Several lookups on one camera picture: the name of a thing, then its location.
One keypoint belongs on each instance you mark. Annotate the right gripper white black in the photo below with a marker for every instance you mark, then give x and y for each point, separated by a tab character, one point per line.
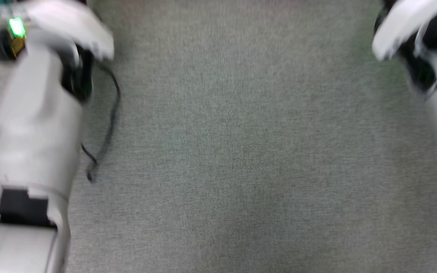
400	22

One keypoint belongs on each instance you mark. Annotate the grey fabric sofa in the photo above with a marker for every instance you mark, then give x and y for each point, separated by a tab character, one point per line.
241	151

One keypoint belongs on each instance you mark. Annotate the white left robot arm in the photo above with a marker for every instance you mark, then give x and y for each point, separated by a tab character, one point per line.
32	132

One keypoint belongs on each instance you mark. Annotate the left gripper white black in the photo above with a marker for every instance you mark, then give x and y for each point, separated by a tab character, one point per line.
74	26

